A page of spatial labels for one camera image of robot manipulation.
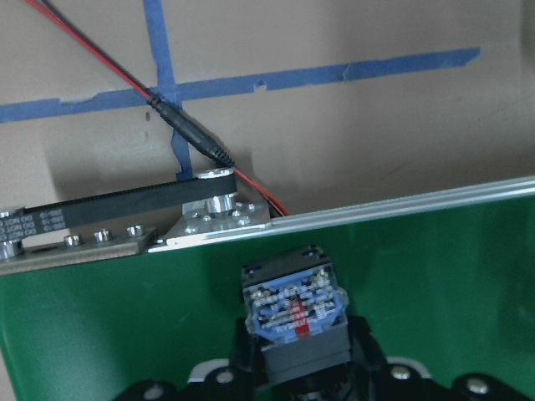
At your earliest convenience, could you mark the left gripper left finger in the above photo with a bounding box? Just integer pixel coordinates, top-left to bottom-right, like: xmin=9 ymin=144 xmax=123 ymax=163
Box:
xmin=191 ymin=317 xmax=260 ymax=400

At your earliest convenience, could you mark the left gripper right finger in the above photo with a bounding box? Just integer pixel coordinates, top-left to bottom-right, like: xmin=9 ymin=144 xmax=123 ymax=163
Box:
xmin=348 ymin=316 xmax=431 ymax=400

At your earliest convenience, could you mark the yellow push button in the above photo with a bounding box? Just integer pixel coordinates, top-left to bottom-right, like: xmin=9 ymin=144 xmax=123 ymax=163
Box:
xmin=241 ymin=245 xmax=350 ymax=385

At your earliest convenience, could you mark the green conveyor belt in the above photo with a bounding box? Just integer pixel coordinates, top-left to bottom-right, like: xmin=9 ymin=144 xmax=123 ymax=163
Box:
xmin=1 ymin=169 xmax=534 ymax=400

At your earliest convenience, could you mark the red black wire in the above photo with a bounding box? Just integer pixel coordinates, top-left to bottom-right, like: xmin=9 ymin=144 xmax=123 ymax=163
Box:
xmin=24 ymin=0 xmax=289 ymax=216

